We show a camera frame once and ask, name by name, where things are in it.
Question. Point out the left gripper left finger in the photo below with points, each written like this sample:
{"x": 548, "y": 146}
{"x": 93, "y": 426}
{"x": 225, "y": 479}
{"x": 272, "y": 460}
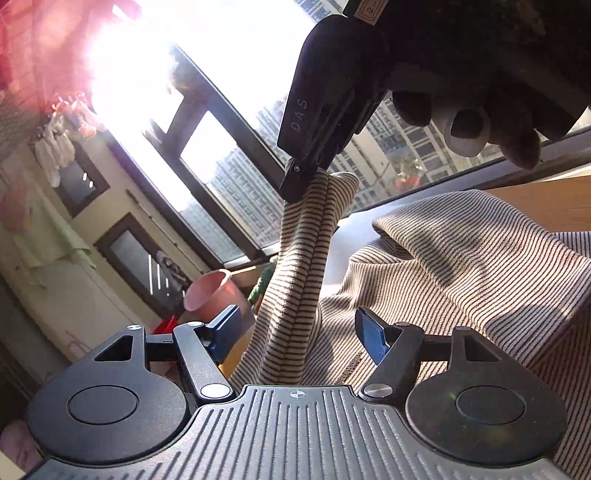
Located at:
{"x": 202, "y": 348}

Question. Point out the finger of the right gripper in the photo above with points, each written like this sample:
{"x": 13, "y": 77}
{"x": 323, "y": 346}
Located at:
{"x": 296, "y": 180}

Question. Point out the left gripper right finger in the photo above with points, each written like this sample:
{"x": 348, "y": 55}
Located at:
{"x": 395, "y": 350}

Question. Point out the beige striped knit sweater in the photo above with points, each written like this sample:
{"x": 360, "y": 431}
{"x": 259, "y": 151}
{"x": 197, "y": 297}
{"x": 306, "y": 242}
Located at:
{"x": 457, "y": 259}

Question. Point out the right hand dark glove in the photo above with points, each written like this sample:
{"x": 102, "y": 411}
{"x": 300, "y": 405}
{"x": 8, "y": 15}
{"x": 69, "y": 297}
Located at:
{"x": 502, "y": 120}

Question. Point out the red plastic bucket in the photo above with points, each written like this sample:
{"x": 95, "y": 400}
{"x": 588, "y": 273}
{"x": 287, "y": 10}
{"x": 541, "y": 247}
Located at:
{"x": 166, "y": 326}

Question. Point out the pink plastic basin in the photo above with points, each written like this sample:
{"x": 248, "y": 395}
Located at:
{"x": 210, "y": 294}

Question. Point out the grey hanging rag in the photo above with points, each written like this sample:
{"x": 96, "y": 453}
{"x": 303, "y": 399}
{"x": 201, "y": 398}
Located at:
{"x": 177, "y": 278}

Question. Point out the green plush toy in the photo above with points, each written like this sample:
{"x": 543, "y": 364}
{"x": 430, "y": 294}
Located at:
{"x": 259, "y": 289}

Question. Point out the green hanging towel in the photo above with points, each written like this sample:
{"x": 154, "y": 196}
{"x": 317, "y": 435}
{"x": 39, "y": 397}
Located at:
{"x": 47, "y": 238}

